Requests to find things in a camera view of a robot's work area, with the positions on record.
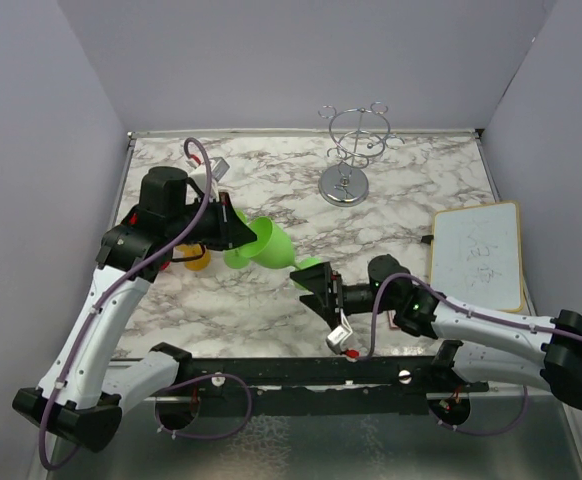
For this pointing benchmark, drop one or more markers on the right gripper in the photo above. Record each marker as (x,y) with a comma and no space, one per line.
(320,279)

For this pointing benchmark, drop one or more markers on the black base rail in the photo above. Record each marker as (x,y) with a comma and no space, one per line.
(315,386)

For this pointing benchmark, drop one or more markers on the small whiteboard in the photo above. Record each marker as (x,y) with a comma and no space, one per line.
(476,255)

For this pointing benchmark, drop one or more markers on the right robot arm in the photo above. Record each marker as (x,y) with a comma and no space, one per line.
(477,344)

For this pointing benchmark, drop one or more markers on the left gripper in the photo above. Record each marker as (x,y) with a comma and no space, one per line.
(230,230)

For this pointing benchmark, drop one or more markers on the green wine glass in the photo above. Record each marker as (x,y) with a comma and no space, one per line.
(273,248)
(234,259)

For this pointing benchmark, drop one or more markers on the orange wine glass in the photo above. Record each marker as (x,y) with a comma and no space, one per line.
(195,257)

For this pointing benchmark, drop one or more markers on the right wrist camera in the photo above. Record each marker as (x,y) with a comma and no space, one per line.
(337,340)

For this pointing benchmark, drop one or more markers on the red white eraser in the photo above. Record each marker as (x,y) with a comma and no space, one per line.
(391,324)

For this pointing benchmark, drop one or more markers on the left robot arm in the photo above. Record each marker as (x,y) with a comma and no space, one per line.
(77,400)

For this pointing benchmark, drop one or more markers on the chrome wine glass rack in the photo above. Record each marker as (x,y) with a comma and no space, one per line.
(360,136)

